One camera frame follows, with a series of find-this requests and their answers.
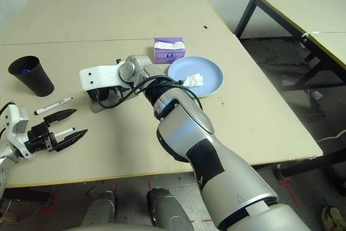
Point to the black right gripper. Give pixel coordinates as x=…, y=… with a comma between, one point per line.
x=114, y=93

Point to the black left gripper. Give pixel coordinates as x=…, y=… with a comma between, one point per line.
x=40, y=139

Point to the white marker with blue cap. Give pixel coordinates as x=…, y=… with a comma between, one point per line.
x=65, y=132

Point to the grey glasses case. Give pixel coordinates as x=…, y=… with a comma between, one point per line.
x=95, y=108

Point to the white marker with black cap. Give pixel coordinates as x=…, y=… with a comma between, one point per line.
x=54, y=105

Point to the white tissue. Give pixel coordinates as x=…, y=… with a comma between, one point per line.
x=194, y=80

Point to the blue plate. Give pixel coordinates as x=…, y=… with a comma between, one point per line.
x=211, y=71

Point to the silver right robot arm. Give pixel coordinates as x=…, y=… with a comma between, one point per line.
x=189, y=133

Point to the black plastic cup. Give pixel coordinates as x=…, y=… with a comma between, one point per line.
x=38, y=82

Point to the purple tissue pack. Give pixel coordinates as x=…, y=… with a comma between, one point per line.
x=162, y=56

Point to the grey robot left leg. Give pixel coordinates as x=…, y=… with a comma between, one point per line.
x=98, y=209

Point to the grey robot leg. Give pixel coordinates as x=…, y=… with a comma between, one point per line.
x=169, y=212
x=98, y=209

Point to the brown wooden piece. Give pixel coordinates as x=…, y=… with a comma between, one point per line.
x=8, y=216

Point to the grey robot torso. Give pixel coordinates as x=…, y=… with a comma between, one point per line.
x=108, y=227

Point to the grey robot right leg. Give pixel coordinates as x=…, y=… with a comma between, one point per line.
x=169, y=212

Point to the side table with black legs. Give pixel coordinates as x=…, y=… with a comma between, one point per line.
x=297, y=9

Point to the bystander shoe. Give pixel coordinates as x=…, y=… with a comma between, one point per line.
x=333, y=218

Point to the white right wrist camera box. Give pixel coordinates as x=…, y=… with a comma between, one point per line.
x=100, y=76

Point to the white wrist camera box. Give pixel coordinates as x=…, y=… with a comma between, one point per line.
x=100, y=76
x=16, y=125

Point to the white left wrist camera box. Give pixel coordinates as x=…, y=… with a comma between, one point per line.
x=16, y=125

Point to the black table frame foot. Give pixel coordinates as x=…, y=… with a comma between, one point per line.
x=24, y=194
x=302, y=166

